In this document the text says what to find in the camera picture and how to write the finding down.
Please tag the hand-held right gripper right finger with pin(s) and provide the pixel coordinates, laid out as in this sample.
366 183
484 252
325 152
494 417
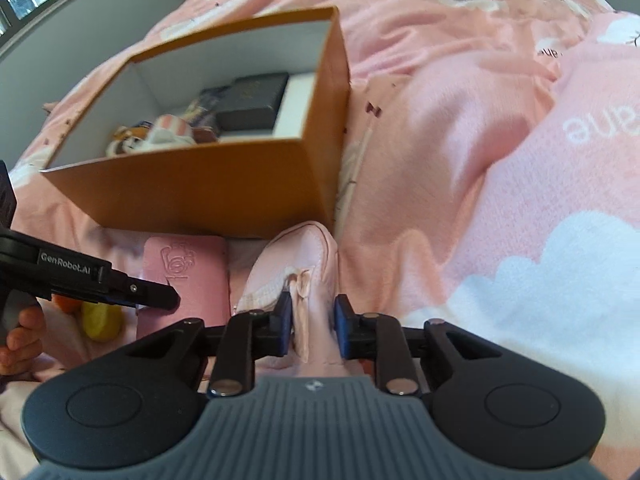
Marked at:
343 325

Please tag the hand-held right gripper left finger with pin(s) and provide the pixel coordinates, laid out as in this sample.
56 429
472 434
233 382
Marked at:
285 318

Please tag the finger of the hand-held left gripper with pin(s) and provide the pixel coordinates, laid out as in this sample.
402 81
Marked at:
145 294

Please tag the pink fabric pouch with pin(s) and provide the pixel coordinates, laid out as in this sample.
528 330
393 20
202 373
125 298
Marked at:
310 280

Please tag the orange cardboard box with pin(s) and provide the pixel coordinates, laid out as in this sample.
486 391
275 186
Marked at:
200 185

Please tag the black square box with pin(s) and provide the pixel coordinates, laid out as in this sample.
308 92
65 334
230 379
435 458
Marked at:
252 100

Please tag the person's left hand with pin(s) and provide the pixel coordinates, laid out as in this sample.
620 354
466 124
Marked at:
22 340

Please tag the orange small toy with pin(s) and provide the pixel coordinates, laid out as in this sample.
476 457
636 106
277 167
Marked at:
67 304

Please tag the yellow round toy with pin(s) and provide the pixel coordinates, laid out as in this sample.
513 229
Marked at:
102 322

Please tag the pink embossed card case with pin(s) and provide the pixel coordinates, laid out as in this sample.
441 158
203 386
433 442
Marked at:
195 270

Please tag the brown white plush toy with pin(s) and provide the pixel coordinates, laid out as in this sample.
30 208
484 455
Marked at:
127 142

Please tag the striped pink white plush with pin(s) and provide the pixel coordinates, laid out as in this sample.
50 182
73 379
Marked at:
170 127

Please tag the pale flat box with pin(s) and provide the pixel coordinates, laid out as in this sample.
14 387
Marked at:
297 105

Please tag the pink printed blanket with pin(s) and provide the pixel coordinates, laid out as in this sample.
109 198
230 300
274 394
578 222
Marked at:
450 135

